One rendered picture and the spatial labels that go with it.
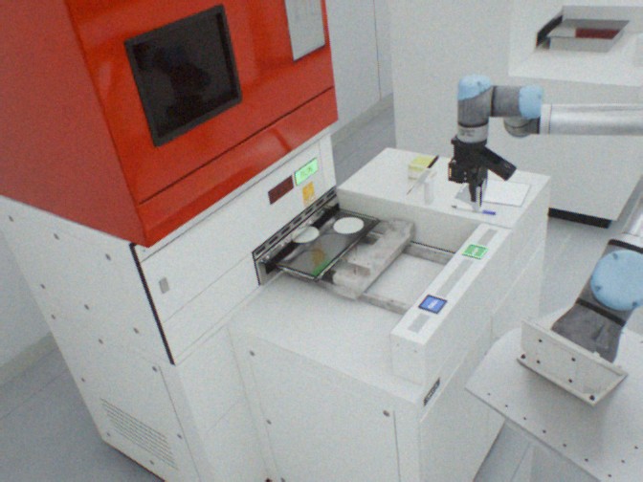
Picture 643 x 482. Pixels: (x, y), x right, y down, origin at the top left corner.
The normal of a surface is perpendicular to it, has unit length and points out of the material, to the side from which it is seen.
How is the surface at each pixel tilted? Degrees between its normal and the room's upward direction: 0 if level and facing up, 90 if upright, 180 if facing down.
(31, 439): 0
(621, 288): 56
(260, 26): 90
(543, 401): 0
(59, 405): 0
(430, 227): 90
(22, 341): 90
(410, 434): 90
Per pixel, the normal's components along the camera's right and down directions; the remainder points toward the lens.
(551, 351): -0.78, 0.42
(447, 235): -0.57, 0.50
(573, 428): -0.12, -0.83
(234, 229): 0.81, 0.24
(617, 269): -0.40, -0.02
